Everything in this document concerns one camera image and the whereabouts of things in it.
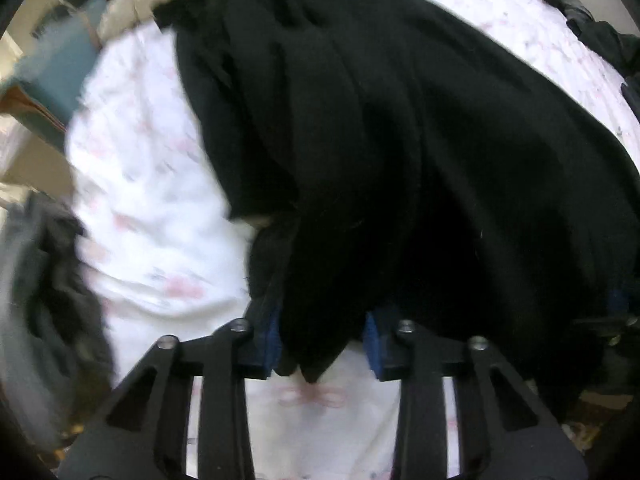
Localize black pants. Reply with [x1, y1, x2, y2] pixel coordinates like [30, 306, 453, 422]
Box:
[154, 0, 639, 381]

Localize grey clothes pile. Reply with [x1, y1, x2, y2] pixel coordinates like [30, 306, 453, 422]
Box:
[1, 193, 115, 452]

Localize floral white bed sheet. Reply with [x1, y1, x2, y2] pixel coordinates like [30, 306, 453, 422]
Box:
[66, 0, 639, 479]

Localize dark clothes at bedside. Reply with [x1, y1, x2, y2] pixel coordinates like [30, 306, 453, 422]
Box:
[544, 0, 639, 78]

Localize teal bed frame padding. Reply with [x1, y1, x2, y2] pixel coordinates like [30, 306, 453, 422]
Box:
[1, 0, 106, 152]

